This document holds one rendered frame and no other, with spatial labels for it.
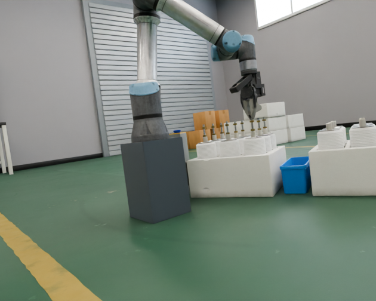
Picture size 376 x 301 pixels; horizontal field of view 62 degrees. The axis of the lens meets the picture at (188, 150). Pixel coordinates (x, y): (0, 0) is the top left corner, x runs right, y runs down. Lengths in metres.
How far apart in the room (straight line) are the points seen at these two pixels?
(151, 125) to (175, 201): 0.30
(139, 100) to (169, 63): 6.27
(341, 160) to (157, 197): 0.71
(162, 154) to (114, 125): 5.31
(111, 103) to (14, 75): 1.72
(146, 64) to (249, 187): 0.69
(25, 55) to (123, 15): 2.15
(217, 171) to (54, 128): 4.96
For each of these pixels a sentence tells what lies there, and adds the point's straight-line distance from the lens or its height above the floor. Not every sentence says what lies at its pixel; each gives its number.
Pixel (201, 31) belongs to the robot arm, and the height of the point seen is 0.69.
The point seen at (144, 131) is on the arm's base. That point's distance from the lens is 1.19.
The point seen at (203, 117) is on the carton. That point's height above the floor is 0.49.
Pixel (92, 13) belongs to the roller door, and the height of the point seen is 2.78.
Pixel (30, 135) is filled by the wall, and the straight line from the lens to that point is 6.05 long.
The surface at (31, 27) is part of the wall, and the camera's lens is 6.46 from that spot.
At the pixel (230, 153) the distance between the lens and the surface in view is 1.42.
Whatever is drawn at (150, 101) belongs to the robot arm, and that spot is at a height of 0.44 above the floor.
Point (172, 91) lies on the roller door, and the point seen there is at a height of 1.25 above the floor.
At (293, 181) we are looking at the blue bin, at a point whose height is 0.05.
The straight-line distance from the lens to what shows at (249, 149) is 1.39.
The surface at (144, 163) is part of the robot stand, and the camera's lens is 1.14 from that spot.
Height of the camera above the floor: 0.32
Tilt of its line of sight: 4 degrees down
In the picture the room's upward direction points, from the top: 7 degrees counter-clockwise
